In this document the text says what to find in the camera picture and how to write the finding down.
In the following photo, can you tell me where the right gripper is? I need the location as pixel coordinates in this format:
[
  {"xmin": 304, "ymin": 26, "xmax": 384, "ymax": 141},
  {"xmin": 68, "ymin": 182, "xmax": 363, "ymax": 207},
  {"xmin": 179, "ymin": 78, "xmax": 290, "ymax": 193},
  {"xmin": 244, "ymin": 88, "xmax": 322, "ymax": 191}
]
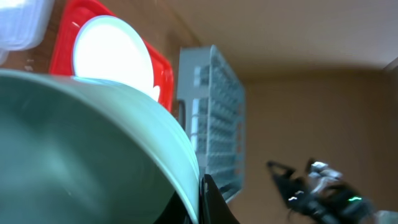
[{"xmin": 267, "ymin": 157, "xmax": 343, "ymax": 224}]

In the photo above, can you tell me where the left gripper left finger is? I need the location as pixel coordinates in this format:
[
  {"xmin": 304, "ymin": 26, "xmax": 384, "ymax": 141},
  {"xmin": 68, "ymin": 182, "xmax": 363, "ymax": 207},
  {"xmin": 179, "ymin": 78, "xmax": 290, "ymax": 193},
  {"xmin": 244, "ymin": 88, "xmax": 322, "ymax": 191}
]
[{"xmin": 154, "ymin": 192, "xmax": 192, "ymax": 224}]

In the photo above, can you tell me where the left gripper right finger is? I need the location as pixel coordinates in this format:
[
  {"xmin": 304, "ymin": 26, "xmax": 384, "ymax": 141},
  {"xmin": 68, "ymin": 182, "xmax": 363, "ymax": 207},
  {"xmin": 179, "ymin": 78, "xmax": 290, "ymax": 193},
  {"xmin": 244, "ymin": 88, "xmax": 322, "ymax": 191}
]
[{"xmin": 200, "ymin": 174, "xmax": 239, "ymax": 224}]

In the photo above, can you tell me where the mint green bowl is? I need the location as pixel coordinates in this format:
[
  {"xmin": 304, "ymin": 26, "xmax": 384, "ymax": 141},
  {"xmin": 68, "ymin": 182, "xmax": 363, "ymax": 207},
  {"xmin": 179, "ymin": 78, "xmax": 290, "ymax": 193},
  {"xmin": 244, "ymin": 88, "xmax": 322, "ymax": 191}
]
[{"xmin": 1, "ymin": 69, "xmax": 200, "ymax": 223}]

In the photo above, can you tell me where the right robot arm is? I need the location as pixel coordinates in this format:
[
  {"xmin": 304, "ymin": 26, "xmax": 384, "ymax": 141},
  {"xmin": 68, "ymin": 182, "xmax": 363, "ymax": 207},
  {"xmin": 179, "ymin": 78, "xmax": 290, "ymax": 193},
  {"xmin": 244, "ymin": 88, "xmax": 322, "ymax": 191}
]
[{"xmin": 266, "ymin": 158, "xmax": 397, "ymax": 224}]

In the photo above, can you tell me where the grey dishwasher rack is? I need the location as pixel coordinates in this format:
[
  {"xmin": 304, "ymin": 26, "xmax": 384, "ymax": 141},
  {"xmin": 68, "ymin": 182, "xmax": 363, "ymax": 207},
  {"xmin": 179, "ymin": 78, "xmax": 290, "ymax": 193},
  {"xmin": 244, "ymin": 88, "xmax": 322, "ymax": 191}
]
[{"xmin": 177, "ymin": 45, "xmax": 246, "ymax": 202}]

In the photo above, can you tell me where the large light blue plate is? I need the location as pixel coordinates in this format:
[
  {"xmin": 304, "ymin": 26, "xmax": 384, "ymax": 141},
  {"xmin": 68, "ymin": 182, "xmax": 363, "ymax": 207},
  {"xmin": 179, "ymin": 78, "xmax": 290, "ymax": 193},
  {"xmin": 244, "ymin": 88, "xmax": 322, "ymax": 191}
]
[{"xmin": 72, "ymin": 16, "xmax": 160, "ymax": 101}]

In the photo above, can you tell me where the red serving tray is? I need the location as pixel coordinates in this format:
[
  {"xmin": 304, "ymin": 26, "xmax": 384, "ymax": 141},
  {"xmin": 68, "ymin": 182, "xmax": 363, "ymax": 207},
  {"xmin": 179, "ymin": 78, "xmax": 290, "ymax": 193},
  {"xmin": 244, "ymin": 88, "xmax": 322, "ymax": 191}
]
[{"xmin": 49, "ymin": 0, "xmax": 174, "ymax": 111}]

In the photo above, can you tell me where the clear plastic bin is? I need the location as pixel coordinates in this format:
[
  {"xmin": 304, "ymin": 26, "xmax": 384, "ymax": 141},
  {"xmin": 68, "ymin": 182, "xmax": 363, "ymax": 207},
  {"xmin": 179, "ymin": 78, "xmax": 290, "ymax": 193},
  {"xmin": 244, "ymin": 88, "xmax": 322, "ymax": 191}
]
[{"xmin": 1, "ymin": 0, "xmax": 54, "ymax": 63}]

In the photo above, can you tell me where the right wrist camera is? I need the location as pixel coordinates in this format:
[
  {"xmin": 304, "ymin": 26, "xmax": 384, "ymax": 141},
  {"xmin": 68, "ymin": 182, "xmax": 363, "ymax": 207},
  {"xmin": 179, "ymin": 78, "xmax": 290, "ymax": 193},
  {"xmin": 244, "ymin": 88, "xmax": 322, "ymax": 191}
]
[{"xmin": 308, "ymin": 161, "xmax": 343, "ymax": 193}]

